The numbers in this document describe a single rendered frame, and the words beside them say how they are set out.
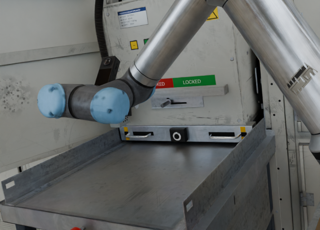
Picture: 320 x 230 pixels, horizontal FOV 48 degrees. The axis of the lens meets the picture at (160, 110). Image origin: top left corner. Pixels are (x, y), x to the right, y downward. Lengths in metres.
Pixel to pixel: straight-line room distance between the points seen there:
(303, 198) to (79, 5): 1.12
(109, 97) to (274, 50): 0.34
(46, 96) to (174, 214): 0.38
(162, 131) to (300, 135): 0.49
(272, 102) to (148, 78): 0.62
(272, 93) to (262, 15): 0.79
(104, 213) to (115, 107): 0.29
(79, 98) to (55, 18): 0.74
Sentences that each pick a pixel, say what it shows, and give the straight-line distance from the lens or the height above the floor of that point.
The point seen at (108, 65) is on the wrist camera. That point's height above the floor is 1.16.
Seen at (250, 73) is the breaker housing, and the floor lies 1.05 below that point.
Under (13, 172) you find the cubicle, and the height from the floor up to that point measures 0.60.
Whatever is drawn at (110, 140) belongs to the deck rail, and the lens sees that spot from 1.42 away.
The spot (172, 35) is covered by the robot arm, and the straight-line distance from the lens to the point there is 0.75.
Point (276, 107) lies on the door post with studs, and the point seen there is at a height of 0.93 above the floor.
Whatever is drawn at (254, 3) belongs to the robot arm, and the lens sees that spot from 0.54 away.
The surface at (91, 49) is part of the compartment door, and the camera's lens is 1.51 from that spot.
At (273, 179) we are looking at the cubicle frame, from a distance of 1.41.
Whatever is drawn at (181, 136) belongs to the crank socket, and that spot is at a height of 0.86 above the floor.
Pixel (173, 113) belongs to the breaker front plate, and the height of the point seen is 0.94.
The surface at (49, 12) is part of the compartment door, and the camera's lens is 1.47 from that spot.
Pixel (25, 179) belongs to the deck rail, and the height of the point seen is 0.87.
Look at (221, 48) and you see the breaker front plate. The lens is 1.20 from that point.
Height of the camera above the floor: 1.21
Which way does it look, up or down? 11 degrees down
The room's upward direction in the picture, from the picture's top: 8 degrees counter-clockwise
